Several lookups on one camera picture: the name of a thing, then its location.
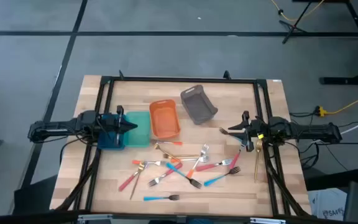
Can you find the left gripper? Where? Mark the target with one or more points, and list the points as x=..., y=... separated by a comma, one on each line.
x=110, y=124

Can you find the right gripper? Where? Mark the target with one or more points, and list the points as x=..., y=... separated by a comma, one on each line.
x=258, y=130

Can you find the gold fork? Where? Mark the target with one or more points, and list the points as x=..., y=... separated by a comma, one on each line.
x=135, y=183
x=188, y=155
x=256, y=165
x=166, y=153

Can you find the orange plastic bin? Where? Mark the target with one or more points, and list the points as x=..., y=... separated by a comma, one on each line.
x=165, y=119

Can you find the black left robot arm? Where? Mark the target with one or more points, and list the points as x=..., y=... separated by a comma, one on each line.
x=51, y=130

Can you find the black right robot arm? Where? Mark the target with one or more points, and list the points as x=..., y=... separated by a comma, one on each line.
x=309, y=132

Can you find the teal plastic bin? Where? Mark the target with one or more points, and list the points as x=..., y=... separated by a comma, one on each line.
x=140, y=133

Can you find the dark blue plastic bin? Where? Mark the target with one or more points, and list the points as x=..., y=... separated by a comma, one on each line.
x=107, y=143

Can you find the grey plastic bin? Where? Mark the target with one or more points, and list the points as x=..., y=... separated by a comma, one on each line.
x=197, y=105

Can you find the small white table label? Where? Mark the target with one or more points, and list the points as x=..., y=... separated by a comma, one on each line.
x=277, y=80

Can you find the white printed cardboard box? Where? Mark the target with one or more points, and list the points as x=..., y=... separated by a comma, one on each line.
x=328, y=205

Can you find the black tripod stand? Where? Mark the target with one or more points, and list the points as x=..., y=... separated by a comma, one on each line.
x=292, y=28

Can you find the black desk base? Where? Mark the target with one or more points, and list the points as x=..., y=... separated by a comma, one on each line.
x=346, y=81

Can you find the black floor base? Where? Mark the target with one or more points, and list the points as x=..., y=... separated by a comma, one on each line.
x=33, y=199

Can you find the black aluminium table frame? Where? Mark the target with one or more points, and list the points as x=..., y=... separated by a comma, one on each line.
x=182, y=79

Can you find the silver aluminium bracket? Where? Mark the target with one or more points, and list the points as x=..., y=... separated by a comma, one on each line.
x=95, y=217
x=267, y=221

